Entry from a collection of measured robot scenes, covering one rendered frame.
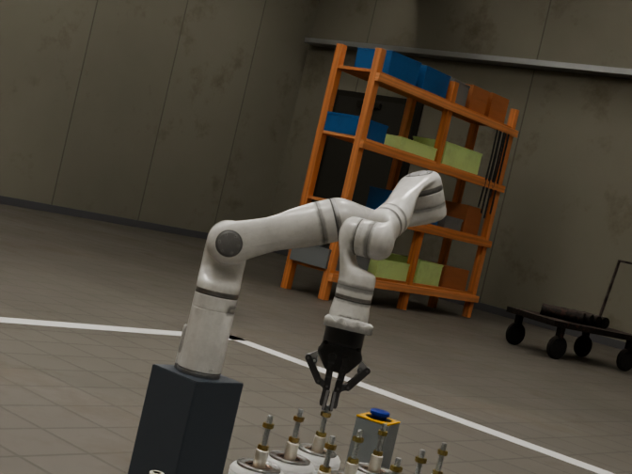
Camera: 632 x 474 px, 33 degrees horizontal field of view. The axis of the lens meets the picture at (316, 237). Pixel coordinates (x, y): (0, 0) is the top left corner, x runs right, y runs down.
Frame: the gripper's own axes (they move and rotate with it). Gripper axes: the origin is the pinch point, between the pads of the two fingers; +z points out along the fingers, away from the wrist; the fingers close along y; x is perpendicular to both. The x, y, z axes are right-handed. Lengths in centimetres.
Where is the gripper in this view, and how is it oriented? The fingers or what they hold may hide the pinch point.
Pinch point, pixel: (329, 400)
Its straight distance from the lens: 205.4
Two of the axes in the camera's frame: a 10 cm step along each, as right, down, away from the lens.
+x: -0.1, 0.3, -10.0
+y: -9.7, -2.3, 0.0
